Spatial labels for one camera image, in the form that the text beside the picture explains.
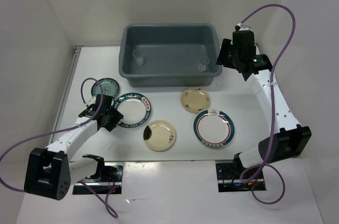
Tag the beige plate dark spot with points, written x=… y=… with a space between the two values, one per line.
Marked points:
x=159 y=135

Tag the beige plate black characters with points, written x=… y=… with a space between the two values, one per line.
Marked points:
x=195 y=99

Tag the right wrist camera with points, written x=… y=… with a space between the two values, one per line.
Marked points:
x=242 y=27

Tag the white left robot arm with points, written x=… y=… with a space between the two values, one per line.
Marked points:
x=51 y=170

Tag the white plate green red rim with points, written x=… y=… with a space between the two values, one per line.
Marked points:
x=213 y=128

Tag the blue floral small plate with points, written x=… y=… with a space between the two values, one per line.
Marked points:
x=109 y=86

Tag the grey plastic bin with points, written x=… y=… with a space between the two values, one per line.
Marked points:
x=171 y=54

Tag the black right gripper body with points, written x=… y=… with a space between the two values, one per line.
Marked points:
x=235 y=55

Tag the clear plastic cup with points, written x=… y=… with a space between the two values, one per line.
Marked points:
x=203 y=62
x=139 y=56

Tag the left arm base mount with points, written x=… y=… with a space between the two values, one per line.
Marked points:
x=111 y=177

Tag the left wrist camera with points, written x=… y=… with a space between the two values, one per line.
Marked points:
x=92 y=100

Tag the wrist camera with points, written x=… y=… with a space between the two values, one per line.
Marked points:
x=92 y=100
x=242 y=27

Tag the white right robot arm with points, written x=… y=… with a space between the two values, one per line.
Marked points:
x=289 y=136

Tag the white plate green text rim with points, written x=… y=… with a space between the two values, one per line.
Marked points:
x=135 y=108

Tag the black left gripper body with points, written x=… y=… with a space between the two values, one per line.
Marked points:
x=107 y=113

